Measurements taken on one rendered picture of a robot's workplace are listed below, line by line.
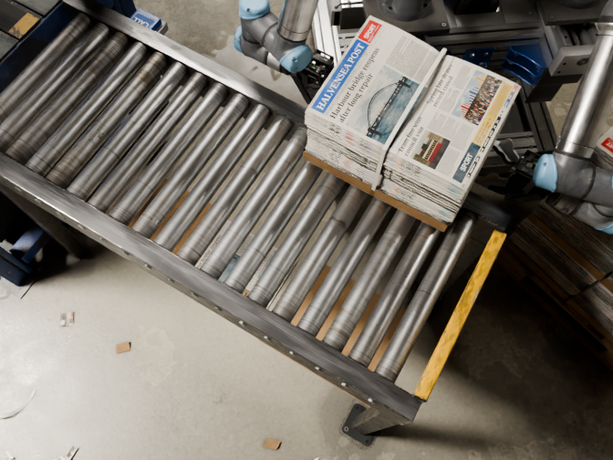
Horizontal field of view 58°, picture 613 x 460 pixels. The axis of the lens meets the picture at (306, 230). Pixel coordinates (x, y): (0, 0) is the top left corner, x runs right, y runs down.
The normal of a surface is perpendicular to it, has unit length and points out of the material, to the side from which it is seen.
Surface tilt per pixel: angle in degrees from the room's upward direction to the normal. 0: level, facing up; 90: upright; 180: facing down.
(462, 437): 0
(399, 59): 8
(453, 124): 4
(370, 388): 0
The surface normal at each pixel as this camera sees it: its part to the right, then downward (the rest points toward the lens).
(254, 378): 0.02, -0.38
